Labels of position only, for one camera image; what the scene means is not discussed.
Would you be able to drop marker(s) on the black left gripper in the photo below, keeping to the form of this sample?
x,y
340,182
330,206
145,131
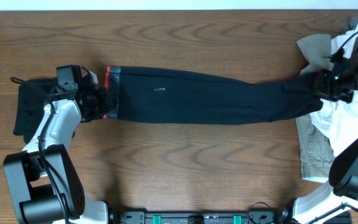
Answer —
x,y
96,103

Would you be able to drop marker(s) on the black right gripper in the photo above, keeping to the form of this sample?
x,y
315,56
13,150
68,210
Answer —
x,y
320,88

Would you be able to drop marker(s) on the black leggings with red waistband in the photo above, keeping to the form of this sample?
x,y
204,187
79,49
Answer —
x,y
156,95

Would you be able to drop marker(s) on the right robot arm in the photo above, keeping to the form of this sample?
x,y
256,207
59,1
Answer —
x,y
340,193

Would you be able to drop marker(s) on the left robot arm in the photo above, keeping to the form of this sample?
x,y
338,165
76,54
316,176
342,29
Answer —
x,y
42,181

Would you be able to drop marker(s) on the white printed t-shirt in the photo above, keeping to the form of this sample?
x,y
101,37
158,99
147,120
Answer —
x,y
338,121

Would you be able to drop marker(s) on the folded black garment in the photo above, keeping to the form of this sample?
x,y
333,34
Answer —
x,y
30,111

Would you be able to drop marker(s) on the grey garment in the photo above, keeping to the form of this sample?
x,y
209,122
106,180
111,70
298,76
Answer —
x,y
351,26

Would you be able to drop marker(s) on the khaki beige garment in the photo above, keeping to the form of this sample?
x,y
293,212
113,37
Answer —
x,y
316,154

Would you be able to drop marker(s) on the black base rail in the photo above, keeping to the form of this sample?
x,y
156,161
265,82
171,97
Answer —
x,y
264,215

